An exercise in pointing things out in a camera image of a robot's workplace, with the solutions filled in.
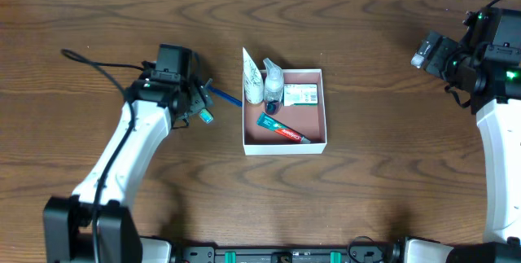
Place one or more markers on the white Pantene conditioner tube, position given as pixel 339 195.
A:
pixel 252 80

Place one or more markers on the blue disposable razor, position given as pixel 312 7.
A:
pixel 222 94

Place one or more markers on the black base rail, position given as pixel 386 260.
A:
pixel 353 253

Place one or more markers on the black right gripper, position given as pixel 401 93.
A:
pixel 435 51

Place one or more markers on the white green soap box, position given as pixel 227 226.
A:
pixel 300 95

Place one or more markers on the white box pink inside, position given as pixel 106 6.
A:
pixel 307 120

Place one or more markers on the clear blue spray bottle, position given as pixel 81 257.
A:
pixel 273 87

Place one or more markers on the green white toothbrush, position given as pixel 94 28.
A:
pixel 206 116

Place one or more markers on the green red toothpaste tube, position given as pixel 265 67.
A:
pixel 268 122

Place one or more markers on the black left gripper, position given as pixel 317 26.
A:
pixel 195 103

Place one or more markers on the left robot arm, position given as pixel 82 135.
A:
pixel 95 223

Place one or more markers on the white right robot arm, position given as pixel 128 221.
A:
pixel 488 70

